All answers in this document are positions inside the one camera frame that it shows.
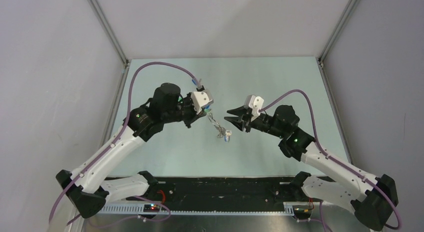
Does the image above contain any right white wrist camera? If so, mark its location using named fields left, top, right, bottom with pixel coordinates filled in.
left=244, top=95, right=264, bottom=121

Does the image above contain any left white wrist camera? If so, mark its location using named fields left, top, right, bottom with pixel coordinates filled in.
left=190, top=89, right=214, bottom=115

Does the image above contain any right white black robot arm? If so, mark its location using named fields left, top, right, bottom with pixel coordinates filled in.
left=225, top=105, right=400, bottom=231

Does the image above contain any aluminium frame post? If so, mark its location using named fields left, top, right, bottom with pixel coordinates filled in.
left=317, top=0, right=361, bottom=64
left=87, top=0, right=129, bottom=68

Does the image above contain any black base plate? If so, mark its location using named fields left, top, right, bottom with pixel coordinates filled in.
left=142, top=177, right=312, bottom=211

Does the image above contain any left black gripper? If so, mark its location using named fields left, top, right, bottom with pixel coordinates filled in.
left=162, top=92, right=207, bottom=129

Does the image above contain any left aluminium frame post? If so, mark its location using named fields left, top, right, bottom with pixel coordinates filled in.
left=87, top=0, right=129, bottom=68

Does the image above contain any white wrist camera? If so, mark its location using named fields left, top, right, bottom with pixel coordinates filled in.
left=244, top=95, right=264, bottom=121
left=190, top=89, right=214, bottom=115

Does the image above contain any right aluminium frame post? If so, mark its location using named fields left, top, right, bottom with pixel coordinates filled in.
left=317, top=0, right=361, bottom=64

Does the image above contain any right electronics board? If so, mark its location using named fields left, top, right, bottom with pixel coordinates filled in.
left=293, top=207, right=314, bottom=220

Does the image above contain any electronics board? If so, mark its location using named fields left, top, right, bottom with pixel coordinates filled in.
left=293, top=207, right=314, bottom=220
left=143, top=203, right=161, bottom=213

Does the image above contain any left electronics board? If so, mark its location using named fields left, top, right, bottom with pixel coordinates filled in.
left=143, top=203, right=161, bottom=213

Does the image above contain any grey slotted cable duct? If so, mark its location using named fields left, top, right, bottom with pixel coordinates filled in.
left=86, top=203, right=295, bottom=216

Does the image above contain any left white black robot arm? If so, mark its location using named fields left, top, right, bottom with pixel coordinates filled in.
left=55, top=83, right=213, bottom=218

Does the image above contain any metal wire keyring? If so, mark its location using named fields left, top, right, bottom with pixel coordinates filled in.
left=207, top=112, right=227, bottom=138

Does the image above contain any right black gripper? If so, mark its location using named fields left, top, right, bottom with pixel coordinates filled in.
left=224, top=105, right=286, bottom=139

